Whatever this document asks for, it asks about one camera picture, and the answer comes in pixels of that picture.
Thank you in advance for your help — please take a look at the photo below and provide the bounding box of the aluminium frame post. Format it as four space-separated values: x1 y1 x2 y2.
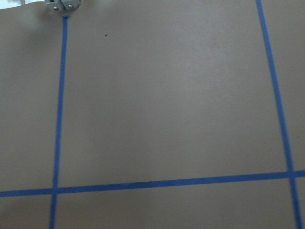
45 0 81 11

